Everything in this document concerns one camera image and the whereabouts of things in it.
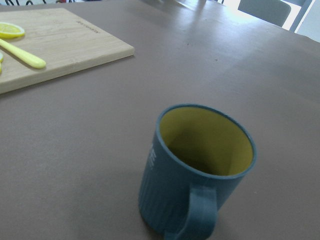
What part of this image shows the dark blue mug yellow inside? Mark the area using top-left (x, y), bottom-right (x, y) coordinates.
top-left (138, 104), bottom-right (257, 240)

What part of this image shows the wooden cutting board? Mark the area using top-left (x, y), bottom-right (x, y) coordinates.
top-left (0, 8), bottom-right (135, 94)

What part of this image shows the yellow plastic knife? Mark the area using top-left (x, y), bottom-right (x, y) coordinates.
top-left (0, 39), bottom-right (47, 69)

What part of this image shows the lemon slice on knife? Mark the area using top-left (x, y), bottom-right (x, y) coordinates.
top-left (0, 22), bottom-right (25, 39)

